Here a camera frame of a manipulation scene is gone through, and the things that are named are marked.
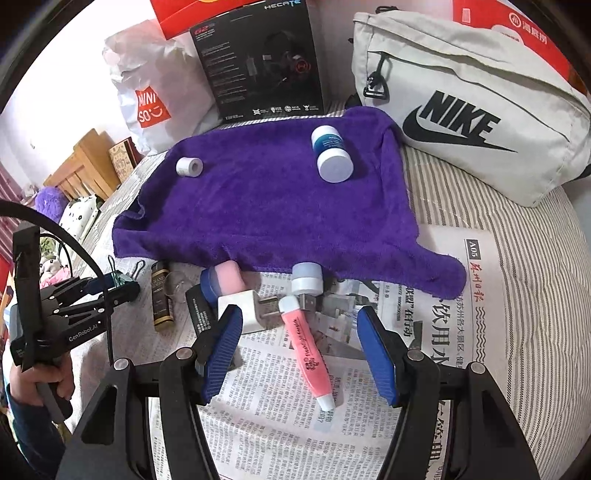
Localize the small black box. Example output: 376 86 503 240
185 285 243 370

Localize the wooden headboard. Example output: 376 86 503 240
44 129 122 201

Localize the large blue white bottle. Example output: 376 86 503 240
310 124 354 183

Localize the black gold lighter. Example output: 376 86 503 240
151 260 175 332

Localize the black headphone box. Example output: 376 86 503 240
189 0 324 121

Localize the white charger plug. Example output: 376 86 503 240
217 288 282 335

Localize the pink and blue case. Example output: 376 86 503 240
200 261 245 305

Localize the pink white plush toy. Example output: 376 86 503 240
37 249 75 289

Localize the wooden patterned frame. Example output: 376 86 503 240
108 138 144 182

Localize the green binder clip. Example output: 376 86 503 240
107 256 147 288

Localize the clear plastic cap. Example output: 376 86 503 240
164 271 188 301

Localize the red white cardboard box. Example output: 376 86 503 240
452 0 580 95

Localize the white plastic shopping bag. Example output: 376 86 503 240
102 21 222 157

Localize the white sling bag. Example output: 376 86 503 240
352 10 591 208

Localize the person's left hand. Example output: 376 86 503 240
9 355 77 409

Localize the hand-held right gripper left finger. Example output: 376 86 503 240
55 305 244 480

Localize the purple towel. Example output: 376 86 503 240
112 106 467 305

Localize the small white grey jar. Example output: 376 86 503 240
291 261 324 296

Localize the purple plush toy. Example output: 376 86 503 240
34 186 69 223

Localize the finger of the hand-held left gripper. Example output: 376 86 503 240
44 273 122 301
51 281 141 324

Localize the pink highlighter pen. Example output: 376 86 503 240
278 295 337 411

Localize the white black-spotted pillow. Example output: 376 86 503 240
59 194 101 241

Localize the pink striped curtain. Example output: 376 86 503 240
0 161 24 241

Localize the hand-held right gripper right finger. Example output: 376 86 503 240
356 305 541 480

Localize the person's left forearm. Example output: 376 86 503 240
0 392 72 480

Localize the newspaper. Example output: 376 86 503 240
92 152 497 480

